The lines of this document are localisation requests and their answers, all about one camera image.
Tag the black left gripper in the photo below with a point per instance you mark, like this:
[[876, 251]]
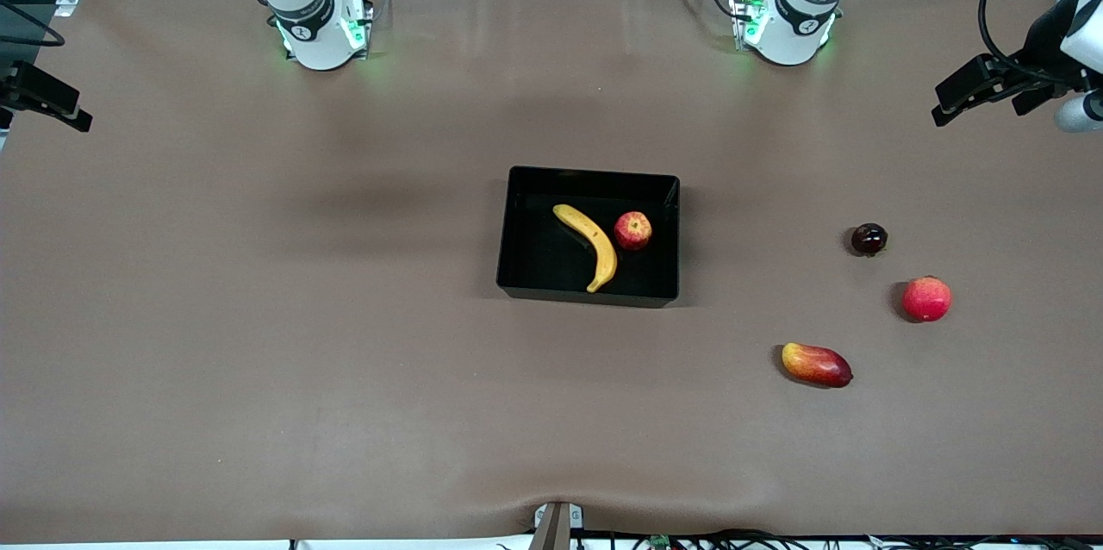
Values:
[[1040, 44]]

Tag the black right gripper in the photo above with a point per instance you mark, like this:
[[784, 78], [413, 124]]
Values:
[[19, 83]]

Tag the small red yellow apple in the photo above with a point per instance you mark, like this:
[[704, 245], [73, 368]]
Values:
[[632, 231]]

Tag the yellow banana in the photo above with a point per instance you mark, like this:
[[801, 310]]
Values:
[[599, 244]]

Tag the black plastic box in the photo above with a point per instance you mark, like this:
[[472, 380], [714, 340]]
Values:
[[551, 257]]

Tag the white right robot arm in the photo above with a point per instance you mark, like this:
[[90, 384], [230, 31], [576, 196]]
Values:
[[319, 33]]

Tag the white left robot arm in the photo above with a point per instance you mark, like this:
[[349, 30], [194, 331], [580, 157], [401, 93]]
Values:
[[788, 24]]

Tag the dark purple plum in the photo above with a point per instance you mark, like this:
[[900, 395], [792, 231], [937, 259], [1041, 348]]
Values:
[[869, 240]]

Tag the round red apple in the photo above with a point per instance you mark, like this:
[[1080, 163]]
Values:
[[926, 298]]

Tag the brown table mat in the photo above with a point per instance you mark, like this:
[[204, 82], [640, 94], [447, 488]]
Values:
[[258, 360]]

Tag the red yellow mango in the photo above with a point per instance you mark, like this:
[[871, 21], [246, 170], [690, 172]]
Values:
[[816, 365]]

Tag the small green circuit board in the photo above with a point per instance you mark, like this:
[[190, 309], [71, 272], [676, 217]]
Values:
[[660, 542]]

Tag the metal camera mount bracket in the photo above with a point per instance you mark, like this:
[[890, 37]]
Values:
[[556, 524]]

